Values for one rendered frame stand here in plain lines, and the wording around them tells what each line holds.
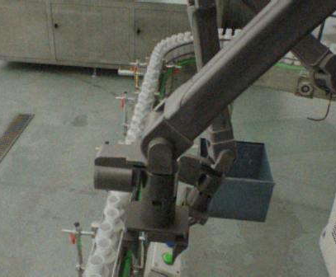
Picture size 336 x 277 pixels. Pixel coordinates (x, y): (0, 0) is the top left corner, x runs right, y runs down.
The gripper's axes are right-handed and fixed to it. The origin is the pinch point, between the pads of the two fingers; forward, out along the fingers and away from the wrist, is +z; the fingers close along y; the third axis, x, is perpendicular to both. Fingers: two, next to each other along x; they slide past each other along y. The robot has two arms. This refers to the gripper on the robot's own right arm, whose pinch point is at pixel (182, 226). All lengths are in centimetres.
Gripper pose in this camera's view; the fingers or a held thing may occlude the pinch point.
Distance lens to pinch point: 111.4
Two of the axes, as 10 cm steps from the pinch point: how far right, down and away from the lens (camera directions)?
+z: -3.7, 7.6, 5.3
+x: 9.2, 3.6, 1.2
